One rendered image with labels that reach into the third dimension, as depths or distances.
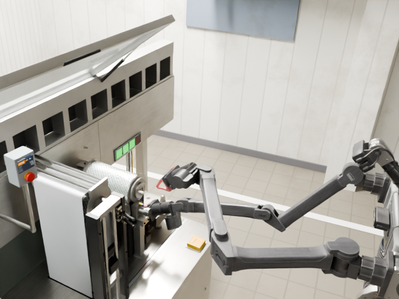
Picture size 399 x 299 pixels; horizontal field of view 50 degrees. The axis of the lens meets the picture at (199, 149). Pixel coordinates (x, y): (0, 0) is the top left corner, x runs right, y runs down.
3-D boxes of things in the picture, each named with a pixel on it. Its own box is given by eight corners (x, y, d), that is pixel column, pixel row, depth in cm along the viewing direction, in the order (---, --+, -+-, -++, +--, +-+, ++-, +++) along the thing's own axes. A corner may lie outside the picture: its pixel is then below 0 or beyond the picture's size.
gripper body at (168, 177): (183, 178, 182) (196, 172, 177) (171, 190, 174) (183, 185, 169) (175, 165, 181) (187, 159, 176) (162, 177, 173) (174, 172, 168)
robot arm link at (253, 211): (274, 203, 188) (270, 209, 177) (273, 216, 188) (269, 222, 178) (181, 195, 200) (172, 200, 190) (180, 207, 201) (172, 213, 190)
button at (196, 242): (199, 251, 209) (199, 247, 208) (186, 246, 212) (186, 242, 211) (205, 242, 215) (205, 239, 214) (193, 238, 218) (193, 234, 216)
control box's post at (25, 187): (32, 232, 141) (24, 182, 131) (29, 230, 142) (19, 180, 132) (37, 229, 143) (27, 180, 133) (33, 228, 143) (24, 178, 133)
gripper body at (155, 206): (160, 210, 207) (172, 208, 203) (149, 222, 199) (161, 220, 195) (155, 199, 206) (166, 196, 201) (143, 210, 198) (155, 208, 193)
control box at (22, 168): (23, 190, 128) (17, 161, 123) (8, 183, 131) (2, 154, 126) (41, 179, 133) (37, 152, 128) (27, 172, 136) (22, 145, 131)
